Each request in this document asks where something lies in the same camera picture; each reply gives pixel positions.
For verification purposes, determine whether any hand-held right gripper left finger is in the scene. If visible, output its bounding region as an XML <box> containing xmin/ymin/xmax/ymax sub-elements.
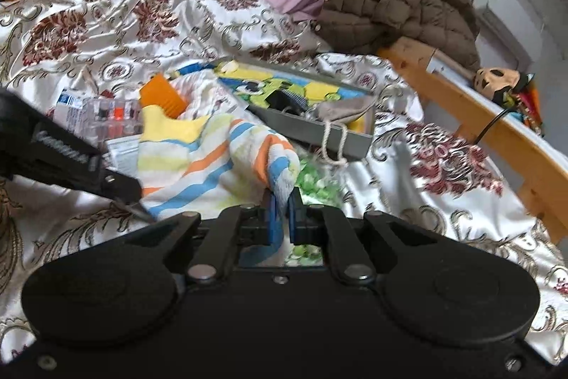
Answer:
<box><xmin>126</xmin><ymin>188</ymin><xmax>285</xmax><ymax>284</ymax></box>

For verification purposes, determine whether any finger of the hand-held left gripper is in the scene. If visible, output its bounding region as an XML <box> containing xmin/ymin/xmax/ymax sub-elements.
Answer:
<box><xmin>9</xmin><ymin>119</ymin><xmax>157</xmax><ymax>223</ymax></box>

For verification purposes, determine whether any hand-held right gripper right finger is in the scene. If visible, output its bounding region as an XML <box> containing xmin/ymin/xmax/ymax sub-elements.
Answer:
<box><xmin>288</xmin><ymin>186</ymin><xmax>427</xmax><ymax>286</ymax></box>

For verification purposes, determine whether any striped towel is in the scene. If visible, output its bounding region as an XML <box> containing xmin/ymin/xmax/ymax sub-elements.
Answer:
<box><xmin>135</xmin><ymin>106</ymin><xmax>302</xmax><ymax>265</ymax></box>

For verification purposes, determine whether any grey tray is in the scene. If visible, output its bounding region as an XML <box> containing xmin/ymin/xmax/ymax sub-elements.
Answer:
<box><xmin>213</xmin><ymin>57</ymin><xmax>376</xmax><ymax>162</ymax></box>

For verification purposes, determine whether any blue white medicine box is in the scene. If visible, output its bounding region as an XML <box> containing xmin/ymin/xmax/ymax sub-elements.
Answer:
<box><xmin>47</xmin><ymin>88</ymin><xmax>96</xmax><ymax>132</ymax></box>

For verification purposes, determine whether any green white patterned bag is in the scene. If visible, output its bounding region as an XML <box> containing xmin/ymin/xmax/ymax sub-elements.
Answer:
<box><xmin>286</xmin><ymin>155</ymin><xmax>353</xmax><ymax>266</ymax></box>

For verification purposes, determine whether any white paper packet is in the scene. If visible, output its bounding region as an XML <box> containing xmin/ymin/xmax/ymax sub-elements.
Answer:
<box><xmin>103</xmin><ymin>137</ymin><xmax>143</xmax><ymax>181</ymax></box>

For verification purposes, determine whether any clear plastic vial box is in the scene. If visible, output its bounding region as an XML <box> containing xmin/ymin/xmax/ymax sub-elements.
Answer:
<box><xmin>84</xmin><ymin>97</ymin><xmax>145</xmax><ymax>140</ymax></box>

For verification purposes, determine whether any orange cloth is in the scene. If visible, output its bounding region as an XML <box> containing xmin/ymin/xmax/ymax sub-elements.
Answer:
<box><xmin>139</xmin><ymin>72</ymin><xmax>187</xmax><ymax>120</ymax></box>

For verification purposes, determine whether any black comb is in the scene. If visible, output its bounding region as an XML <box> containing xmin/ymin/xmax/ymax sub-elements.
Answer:
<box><xmin>265</xmin><ymin>90</ymin><xmax>308</xmax><ymax>112</ymax></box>

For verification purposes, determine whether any colourful cartoon towel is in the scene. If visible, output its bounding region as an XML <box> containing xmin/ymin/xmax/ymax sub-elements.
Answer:
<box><xmin>177</xmin><ymin>60</ymin><xmax>369</xmax><ymax>126</ymax></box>

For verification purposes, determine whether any floral satin blanket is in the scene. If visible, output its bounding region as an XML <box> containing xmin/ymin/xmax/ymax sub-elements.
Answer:
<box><xmin>0</xmin><ymin>0</ymin><xmax>568</xmax><ymax>366</ymax></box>

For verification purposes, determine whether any tan face mask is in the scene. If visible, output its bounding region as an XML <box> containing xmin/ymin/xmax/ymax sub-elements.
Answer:
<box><xmin>473</xmin><ymin>67</ymin><xmax>522</xmax><ymax>100</ymax></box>

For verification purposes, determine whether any beige drawstring bag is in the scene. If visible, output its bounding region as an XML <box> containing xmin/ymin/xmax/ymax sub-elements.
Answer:
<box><xmin>311</xmin><ymin>83</ymin><xmax>393</xmax><ymax>167</ymax></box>

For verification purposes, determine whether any black cable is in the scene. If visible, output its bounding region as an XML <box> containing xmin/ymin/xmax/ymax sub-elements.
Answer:
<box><xmin>475</xmin><ymin>108</ymin><xmax>511</xmax><ymax>144</ymax></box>

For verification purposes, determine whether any wooden bed frame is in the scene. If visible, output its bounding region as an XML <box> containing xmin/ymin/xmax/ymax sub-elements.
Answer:
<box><xmin>0</xmin><ymin>0</ymin><xmax>568</xmax><ymax>244</ymax></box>

